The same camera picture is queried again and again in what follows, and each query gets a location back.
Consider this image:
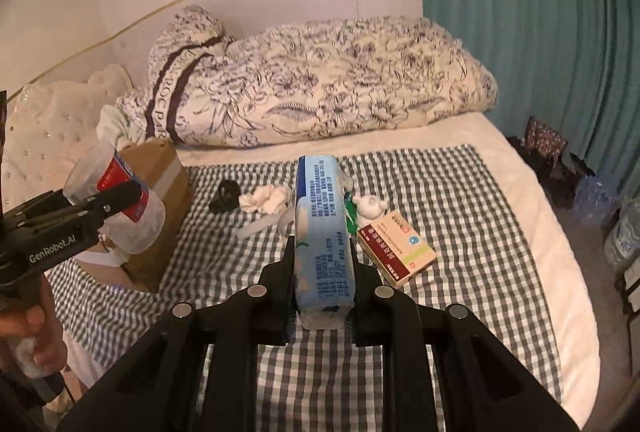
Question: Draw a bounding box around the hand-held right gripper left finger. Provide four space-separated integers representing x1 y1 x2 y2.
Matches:
59 236 298 432

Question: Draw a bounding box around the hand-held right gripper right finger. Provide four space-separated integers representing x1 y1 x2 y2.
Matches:
347 236 581 432

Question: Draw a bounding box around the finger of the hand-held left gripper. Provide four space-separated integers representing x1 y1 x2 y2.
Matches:
1 181 144 254

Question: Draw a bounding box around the clear plastic bottle red label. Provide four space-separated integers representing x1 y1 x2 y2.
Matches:
64 139 167 255

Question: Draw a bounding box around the brown cardboard box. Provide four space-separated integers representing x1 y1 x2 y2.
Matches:
75 137 194 294

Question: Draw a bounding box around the cream medicine box red stripe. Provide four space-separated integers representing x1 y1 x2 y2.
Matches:
356 210 438 289

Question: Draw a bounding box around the blue tissue pack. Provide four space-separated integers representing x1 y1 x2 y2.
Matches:
293 154 357 330

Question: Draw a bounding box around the translucent plastic tube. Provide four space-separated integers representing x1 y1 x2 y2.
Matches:
237 207 296 241

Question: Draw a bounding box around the white toy figure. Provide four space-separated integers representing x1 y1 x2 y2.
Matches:
352 194 389 219

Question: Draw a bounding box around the small black object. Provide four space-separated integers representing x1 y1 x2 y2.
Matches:
210 179 241 213

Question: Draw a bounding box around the person's left hand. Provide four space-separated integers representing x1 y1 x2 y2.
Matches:
0 281 69 379

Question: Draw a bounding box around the light green cloth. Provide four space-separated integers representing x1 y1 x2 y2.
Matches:
97 106 147 149

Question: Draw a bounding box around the green packet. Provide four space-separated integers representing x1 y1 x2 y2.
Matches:
344 198 361 234

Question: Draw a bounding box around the cream tufted headboard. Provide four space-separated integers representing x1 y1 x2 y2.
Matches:
4 64 136 215

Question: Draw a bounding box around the crumpled white tissue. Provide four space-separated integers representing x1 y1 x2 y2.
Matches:
239 184 292 215

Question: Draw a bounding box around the grey checkered blanket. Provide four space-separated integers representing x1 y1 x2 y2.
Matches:
47 144 564 432

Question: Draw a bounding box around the bed with cream sheet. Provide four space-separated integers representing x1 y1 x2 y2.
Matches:
45 111 601 424

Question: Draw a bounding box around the floral duvet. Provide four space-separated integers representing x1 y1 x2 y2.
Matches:
116 4 501 149

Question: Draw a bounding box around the dark bag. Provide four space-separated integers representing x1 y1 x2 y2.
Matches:
505 136 597 209

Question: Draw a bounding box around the patterned gift bag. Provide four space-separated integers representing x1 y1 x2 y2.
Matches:
522 116 570 164

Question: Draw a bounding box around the pack of water bottles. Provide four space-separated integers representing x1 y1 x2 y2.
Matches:
572 174 624 226

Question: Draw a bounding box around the teal curtain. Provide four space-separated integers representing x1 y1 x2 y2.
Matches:
412 0 640 225

